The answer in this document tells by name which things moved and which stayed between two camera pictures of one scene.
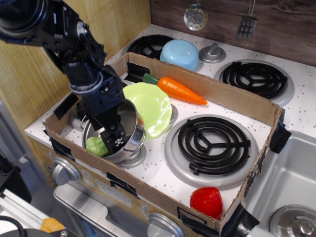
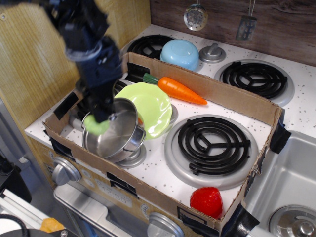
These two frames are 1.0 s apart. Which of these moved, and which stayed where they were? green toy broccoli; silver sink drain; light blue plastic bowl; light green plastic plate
Moved: green toy broccoli
Stayed: silver sink drain; light green plastic plate; light blue plastic bowl
